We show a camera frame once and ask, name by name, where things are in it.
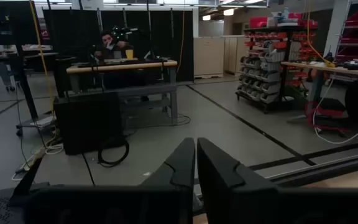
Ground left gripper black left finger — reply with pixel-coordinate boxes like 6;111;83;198
23;138;196;224

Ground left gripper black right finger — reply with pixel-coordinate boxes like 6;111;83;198
197;138;358;224

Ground black computer tower box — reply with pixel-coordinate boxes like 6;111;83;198
53;93;126;156

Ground rack of grey and red bins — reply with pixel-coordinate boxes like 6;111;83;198
235;26;319;113

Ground white power strip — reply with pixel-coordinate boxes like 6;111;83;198
14;148;47;174

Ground wooden-top workbench with grey legs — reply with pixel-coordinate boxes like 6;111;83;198
66;60;180;125

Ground beige cabinet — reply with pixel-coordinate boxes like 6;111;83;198
193;36;225;78

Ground seated person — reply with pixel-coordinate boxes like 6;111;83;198
93;30;135;62

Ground black curtain partition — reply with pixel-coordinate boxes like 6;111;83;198
42;9;195;82

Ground long wooden-top workbench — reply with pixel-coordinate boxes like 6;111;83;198
280;61;358;125

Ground red plastic storage box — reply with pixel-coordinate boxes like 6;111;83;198
249;17;269;29

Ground black screen on rolling stand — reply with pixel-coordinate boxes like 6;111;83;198
0;0;57;138

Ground coiled black cable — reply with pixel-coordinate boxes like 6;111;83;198
97;138;131;168

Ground white cable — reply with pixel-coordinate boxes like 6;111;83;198
311;77;358;145

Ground red stool frame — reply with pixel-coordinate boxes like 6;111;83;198
305;98;349;134

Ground thin yellow hanging cable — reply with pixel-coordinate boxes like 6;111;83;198
177;9;186;73

